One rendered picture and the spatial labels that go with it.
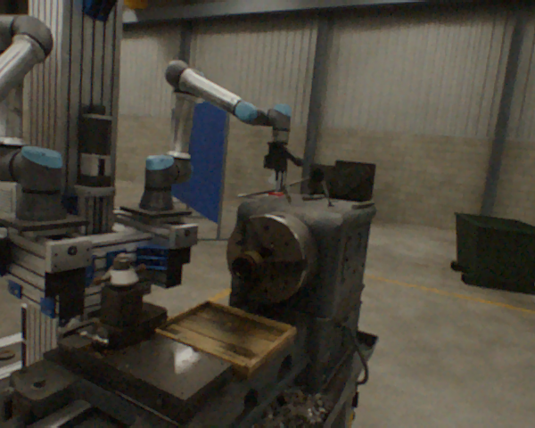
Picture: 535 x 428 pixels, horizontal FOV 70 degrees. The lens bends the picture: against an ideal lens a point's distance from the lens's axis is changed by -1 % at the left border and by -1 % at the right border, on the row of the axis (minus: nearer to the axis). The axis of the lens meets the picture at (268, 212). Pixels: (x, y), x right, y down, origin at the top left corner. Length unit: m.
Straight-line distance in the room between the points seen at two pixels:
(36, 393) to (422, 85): 11.08
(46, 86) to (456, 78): 10.50
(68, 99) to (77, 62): 0.14
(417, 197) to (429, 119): 2.07
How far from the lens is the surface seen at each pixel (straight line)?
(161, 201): 1.72
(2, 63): 1.39
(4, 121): 1.55
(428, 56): 11.63
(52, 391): 1.01
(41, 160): 1.44
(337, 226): 1.41
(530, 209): 11.30
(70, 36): 1.73
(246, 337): 1.25
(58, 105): 1.68
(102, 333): 0.98
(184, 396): 0.84
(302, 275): 1.32
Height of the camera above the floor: 1.44
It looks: 8 degrees down
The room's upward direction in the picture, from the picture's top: 6 degrees clockwise
